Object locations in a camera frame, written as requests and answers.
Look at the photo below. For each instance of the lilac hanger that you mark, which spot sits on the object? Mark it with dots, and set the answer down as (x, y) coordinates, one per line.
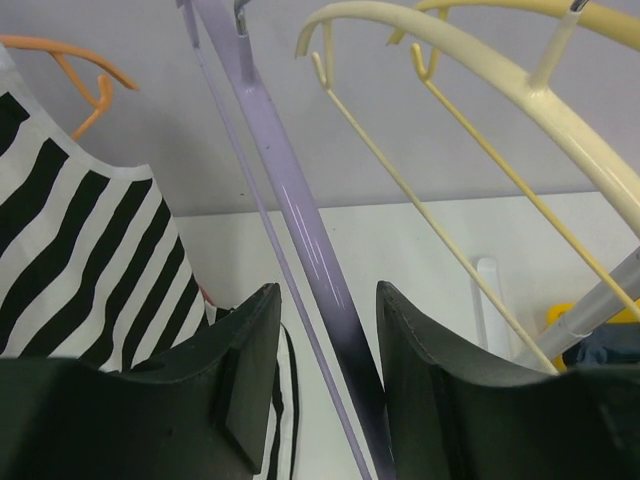
(229, 36)

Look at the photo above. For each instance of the yellow plastic bin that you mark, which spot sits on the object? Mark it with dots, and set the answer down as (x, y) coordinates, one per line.
(557, 311)

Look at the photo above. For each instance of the white clothes rack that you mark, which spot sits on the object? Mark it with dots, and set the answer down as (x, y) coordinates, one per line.
(494, 333)

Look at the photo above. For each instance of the blue tank top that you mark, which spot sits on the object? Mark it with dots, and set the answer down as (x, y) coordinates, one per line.
(616, 344)

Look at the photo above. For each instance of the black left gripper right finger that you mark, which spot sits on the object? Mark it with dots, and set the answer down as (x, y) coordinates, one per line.
(456, 411)

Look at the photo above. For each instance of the black white striped tank top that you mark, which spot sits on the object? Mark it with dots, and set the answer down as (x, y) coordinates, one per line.
(93, 267)

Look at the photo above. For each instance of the cream hanger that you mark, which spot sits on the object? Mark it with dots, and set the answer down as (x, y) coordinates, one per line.
(379, 117)

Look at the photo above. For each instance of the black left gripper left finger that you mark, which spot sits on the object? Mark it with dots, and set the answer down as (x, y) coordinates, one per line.
(197, 411)

